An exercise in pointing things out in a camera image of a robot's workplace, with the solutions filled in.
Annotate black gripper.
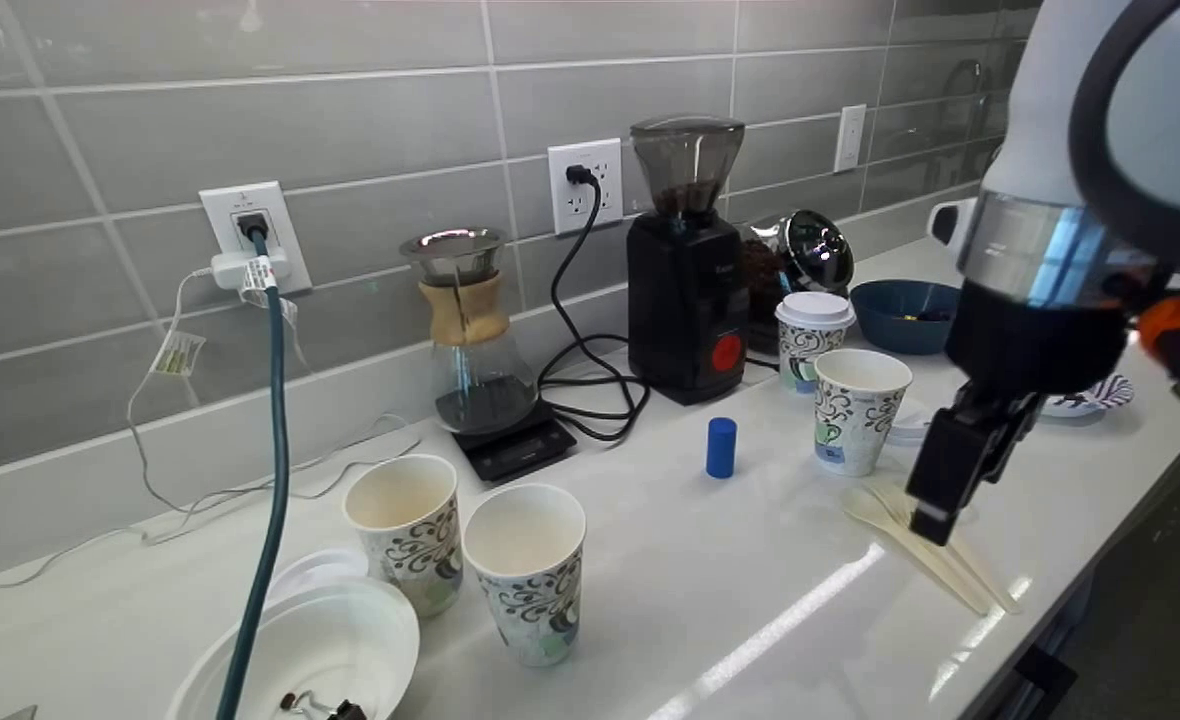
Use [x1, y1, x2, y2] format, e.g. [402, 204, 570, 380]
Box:
[905, 275, 1136, 550]

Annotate wooden stir sticks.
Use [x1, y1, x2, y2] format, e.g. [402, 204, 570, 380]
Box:
[852, 475, 1022, 622]

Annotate blue patterned plate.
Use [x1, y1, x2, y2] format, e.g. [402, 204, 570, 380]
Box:
[1035, 367, 1141, 425]

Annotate open patterned paper cup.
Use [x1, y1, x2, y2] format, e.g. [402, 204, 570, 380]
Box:
[461, 480, 589, 674]
[806, 345, 916, 480]
[334, 454, 469, 623]

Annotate dark blue bowl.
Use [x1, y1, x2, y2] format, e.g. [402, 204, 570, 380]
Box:
[846, 275, 968, 362]

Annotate patterned paper cup with lid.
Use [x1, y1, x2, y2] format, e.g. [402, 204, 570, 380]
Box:
[770, 289, 859, 401]

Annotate chrome and black kettle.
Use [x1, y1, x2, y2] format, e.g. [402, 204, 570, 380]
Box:
[739, 209, 859, 362]

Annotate small blue cylinder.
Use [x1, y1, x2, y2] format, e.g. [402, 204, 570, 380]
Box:
[701, 412, 739, 484]

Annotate black coffee grinder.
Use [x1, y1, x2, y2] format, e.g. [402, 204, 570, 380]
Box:
[623, 115, 751, 407]

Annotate black coffee scale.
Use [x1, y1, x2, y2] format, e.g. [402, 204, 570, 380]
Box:
[444, 404, 578, 488]

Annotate glass pour-over coffee maker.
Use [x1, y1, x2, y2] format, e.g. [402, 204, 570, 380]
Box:
[394, 226, 541, 437]

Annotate white bowl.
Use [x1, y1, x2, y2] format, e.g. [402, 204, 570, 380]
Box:
[163, 581, 422, 720]

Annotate white plug adapter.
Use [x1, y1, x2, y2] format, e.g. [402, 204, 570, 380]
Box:
[209, 249, 280, 302]

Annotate white wall outlet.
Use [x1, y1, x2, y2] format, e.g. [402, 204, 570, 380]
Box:
[544, 137, 626, 241]
[196, 180, 314, 302]
[832, 101, 873, 177]

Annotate black power cord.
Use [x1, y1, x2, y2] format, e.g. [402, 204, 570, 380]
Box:
[533, 166, 651, 449]

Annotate teal cable with black plug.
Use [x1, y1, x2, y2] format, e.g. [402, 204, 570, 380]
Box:
[212, 213, 294, 720]

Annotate small paper cable tag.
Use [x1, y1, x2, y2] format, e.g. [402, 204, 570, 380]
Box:
[147, 329, 209, 389]

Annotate thin white cable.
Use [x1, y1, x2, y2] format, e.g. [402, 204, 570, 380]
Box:
[0, 265, 432, 592]

